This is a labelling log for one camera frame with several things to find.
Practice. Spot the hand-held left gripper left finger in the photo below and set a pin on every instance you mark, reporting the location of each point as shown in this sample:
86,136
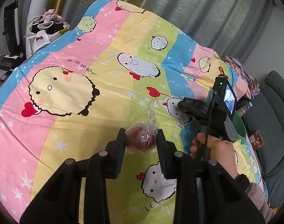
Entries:
118,149

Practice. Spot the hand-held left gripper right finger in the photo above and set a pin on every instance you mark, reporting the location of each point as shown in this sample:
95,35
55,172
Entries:
163,151

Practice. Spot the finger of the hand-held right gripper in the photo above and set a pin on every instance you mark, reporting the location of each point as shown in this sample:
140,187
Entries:
186,106

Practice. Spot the plastic-wrapped red apple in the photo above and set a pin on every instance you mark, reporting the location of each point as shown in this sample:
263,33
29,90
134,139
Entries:
139,140

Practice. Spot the green plastic bowl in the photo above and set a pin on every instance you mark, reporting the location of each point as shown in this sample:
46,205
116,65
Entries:
240,128

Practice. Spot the person's right forearm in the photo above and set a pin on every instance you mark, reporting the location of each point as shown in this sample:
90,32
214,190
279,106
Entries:
258,198

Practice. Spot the person's right hand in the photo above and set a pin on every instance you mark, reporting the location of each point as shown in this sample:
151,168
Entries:
219,149

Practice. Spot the clear plastic bottle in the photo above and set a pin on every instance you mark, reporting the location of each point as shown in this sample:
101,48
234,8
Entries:
246,109

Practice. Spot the yellow bear print bottle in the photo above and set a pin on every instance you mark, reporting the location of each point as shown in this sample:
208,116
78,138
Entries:
222,70

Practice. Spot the red patterned snack packet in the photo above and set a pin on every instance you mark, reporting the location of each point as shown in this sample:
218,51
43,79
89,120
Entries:
257,141

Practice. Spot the pile of folded clothes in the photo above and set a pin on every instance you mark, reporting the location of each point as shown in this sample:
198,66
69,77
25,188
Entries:
247,79

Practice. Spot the grey sofa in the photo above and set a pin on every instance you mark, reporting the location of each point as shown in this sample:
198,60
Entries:
272,126

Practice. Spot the grey curtain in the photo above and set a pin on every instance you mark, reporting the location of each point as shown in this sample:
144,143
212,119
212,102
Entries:
202,16

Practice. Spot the colourful cartoon printed blanket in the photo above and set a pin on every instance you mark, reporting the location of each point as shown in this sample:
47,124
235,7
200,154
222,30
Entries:
86,63

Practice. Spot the white bag of clothes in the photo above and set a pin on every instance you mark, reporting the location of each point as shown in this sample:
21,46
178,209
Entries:
41,39

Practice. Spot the cluttered stack of boxes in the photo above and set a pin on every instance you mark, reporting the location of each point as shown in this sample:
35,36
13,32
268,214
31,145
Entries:
6,63

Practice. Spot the black tower appliance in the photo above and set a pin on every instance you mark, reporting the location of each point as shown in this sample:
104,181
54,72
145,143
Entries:
12,28

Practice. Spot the white upright panel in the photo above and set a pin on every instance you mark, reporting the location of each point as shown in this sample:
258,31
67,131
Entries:
38,2

